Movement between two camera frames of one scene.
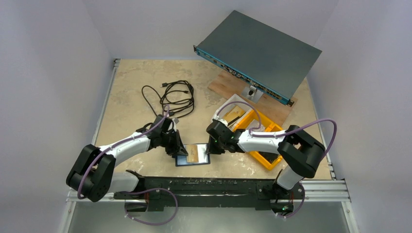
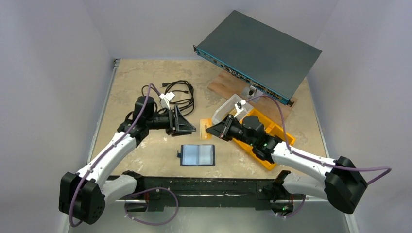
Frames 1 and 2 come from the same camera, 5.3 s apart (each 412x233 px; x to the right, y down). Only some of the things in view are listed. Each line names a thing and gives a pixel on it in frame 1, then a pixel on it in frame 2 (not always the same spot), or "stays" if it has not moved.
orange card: [193, 153] to [204, 124]
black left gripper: [175, 143] to [172, 121]
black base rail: [266, 192] stays
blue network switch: [260, 55] stays
